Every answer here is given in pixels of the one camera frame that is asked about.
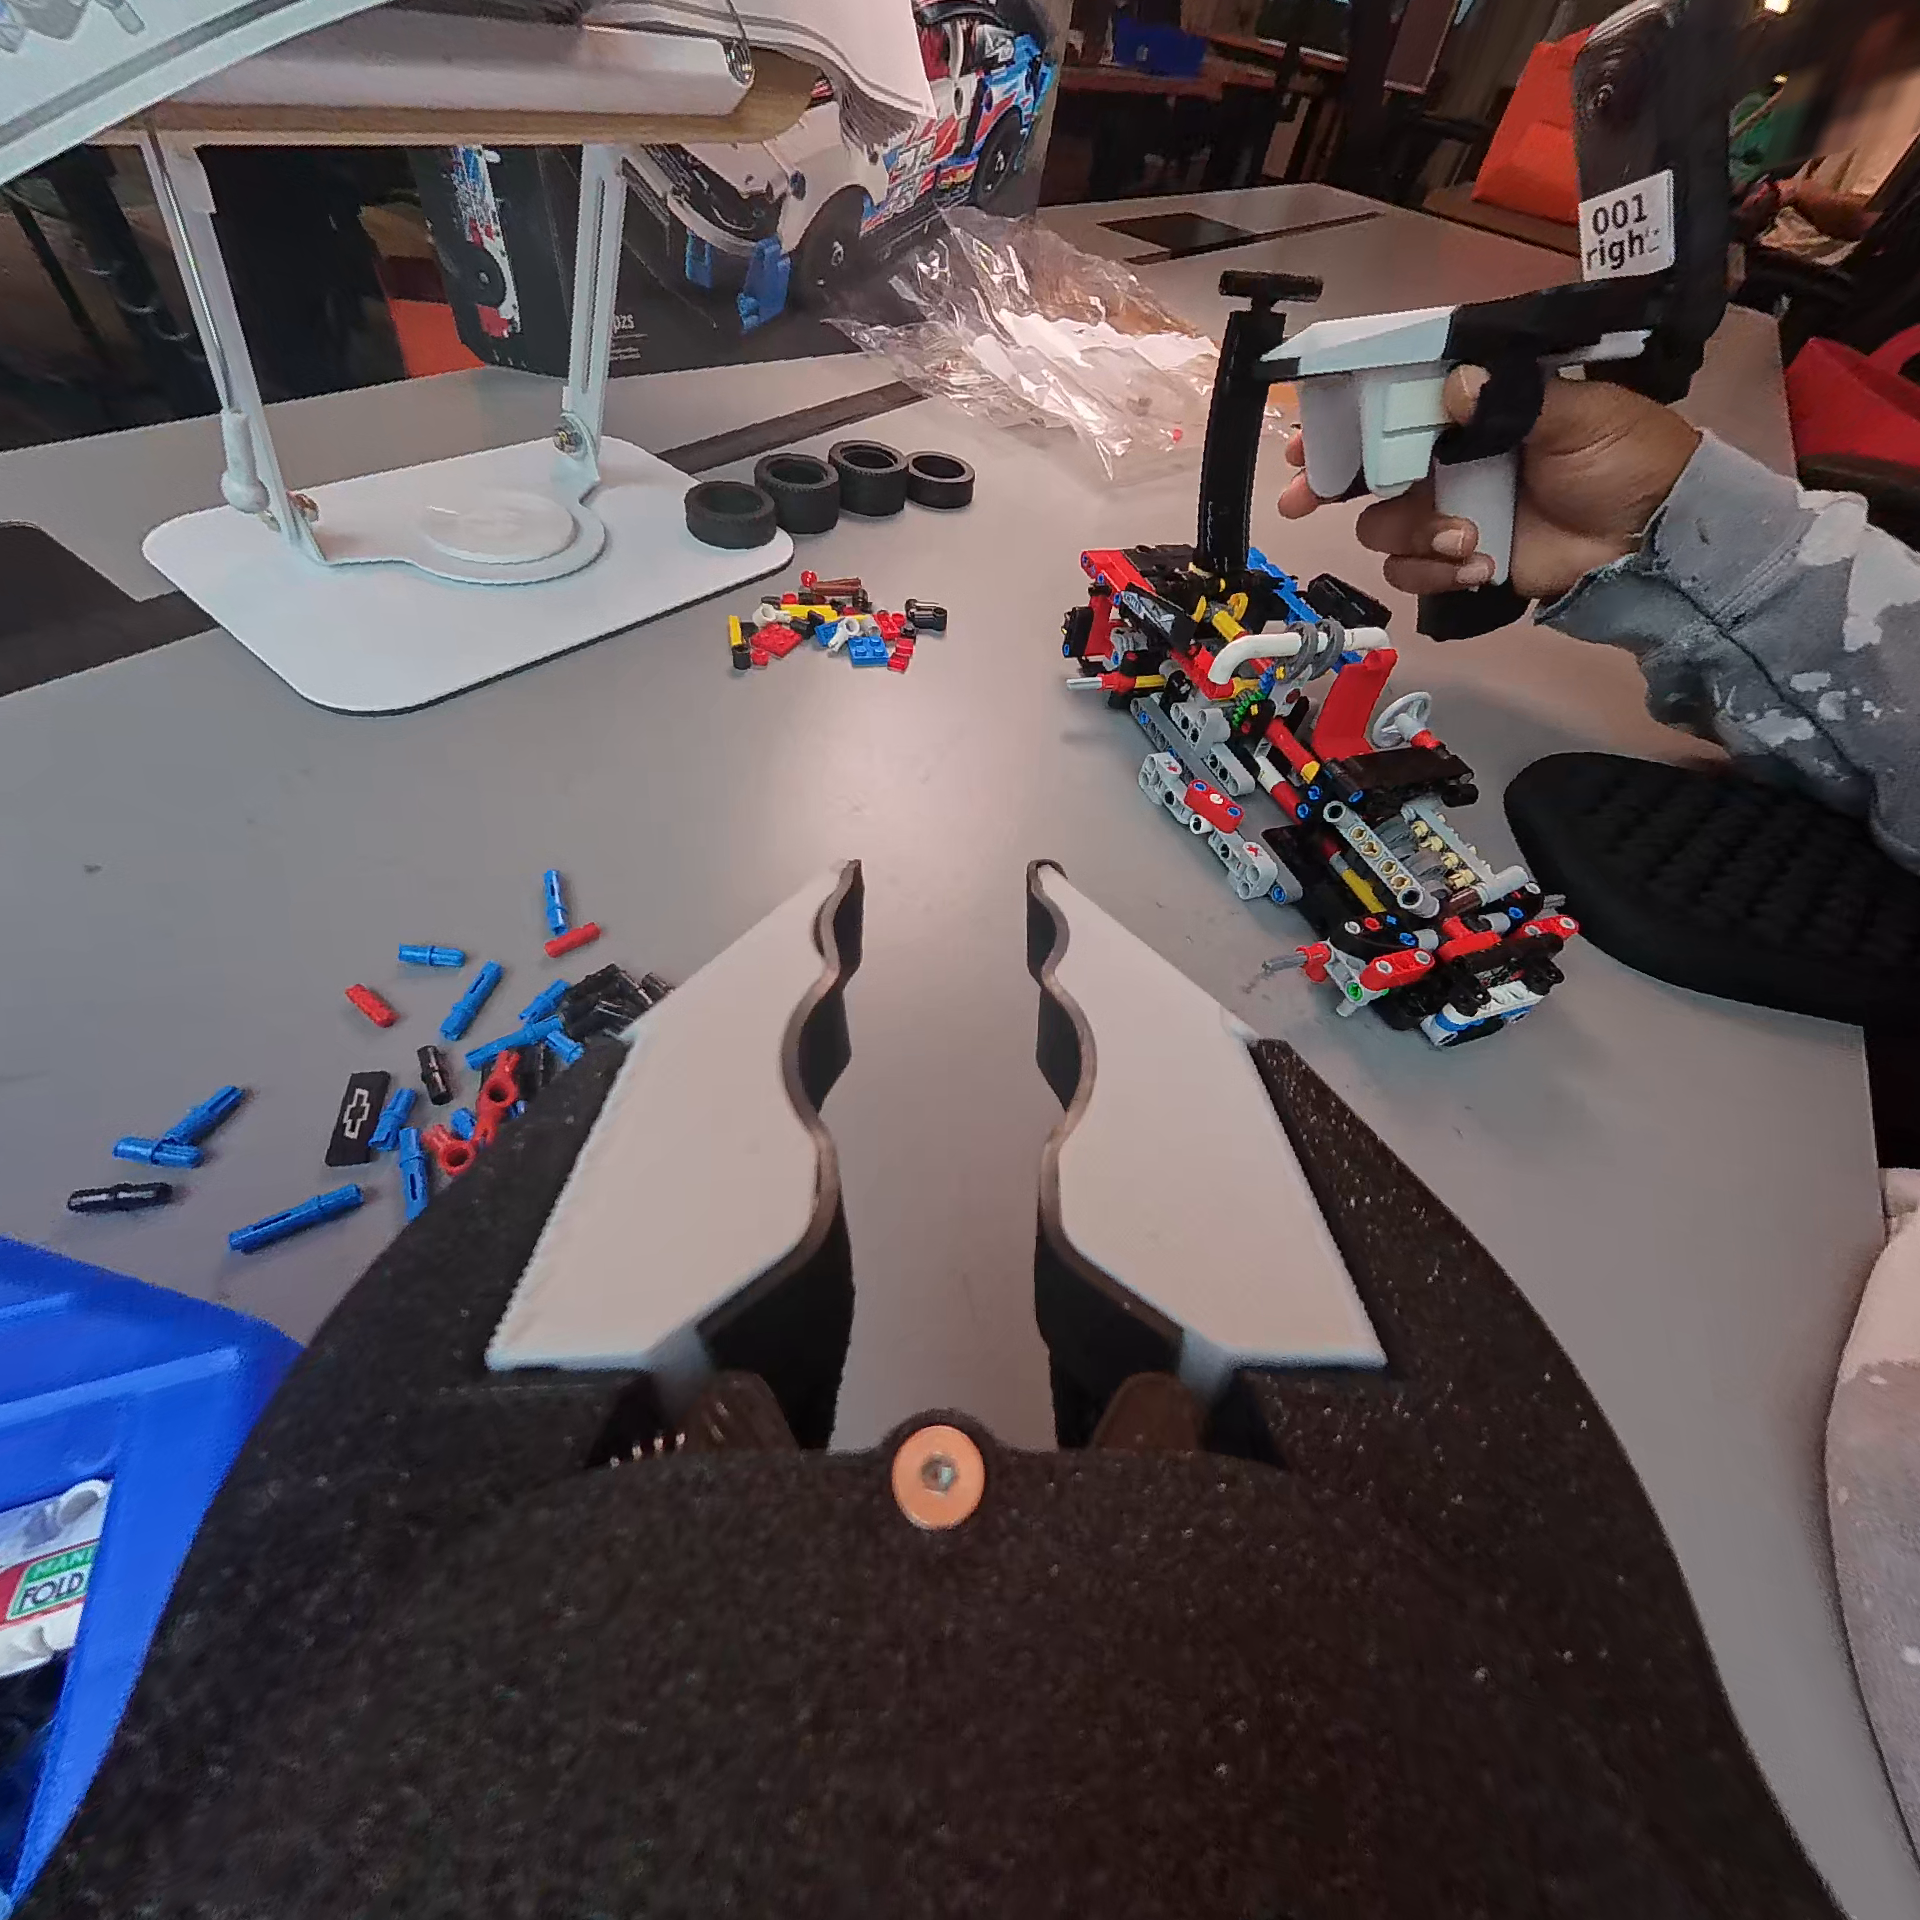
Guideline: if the person's right forearm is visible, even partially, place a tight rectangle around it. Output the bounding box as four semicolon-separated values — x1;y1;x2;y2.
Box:
1537;428;1920;872

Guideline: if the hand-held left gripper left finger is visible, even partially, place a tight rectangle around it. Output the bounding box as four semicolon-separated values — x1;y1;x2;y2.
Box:
486;859;869;1394

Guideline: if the pile of small colourful bricks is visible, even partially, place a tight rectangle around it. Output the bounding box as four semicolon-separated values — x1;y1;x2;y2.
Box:
726;567;951;674

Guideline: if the black toy car box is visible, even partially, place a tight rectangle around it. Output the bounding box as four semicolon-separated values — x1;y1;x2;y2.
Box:
405;0;1069;376

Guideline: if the printed paper packet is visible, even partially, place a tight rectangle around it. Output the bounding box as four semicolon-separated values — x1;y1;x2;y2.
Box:
0;1476;114;1683

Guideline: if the long black plastic panel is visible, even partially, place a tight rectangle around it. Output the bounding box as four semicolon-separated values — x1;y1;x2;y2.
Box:
1198;270;1326;579

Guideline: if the clear plastic bag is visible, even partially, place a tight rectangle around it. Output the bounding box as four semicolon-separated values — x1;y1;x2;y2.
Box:
825;202;1292;482

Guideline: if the blue plastic bin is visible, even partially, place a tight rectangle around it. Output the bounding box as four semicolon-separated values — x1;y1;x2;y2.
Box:
0;1231;309;1893

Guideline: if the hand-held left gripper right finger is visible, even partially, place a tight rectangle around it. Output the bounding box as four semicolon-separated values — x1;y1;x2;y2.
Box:
1025;862;1387;1397

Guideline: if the black mesh pad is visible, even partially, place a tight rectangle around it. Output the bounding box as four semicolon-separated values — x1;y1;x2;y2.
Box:
1503;749;1920;1028

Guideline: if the person's right hand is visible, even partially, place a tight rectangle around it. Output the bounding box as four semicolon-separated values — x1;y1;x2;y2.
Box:
1282;364;1705;600

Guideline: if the grey desk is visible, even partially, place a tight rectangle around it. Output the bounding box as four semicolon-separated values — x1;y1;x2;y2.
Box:
0;180;1920;1502

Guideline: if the person's pale clothing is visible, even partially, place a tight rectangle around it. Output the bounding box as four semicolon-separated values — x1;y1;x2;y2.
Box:
1827;1167;1920;1863

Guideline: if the brick-built toy car chassis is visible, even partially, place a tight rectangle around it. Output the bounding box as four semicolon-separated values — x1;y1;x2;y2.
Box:
1063;536;1582;1047

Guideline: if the red chair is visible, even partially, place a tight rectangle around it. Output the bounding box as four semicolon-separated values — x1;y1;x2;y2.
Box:
1786;336;1920;472

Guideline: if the white metal book stand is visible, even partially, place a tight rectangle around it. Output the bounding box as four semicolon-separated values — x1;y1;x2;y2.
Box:
90;45;819;712

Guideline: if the orange chair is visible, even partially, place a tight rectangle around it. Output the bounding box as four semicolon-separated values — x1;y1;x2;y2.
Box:
1473;28;1601;226

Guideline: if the pile of blue red pins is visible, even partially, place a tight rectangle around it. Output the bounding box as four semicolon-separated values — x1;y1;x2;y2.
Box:
67;866;676;1255

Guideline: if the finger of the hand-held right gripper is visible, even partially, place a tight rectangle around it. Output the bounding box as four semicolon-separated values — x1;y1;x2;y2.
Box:
1263;304;1461;374

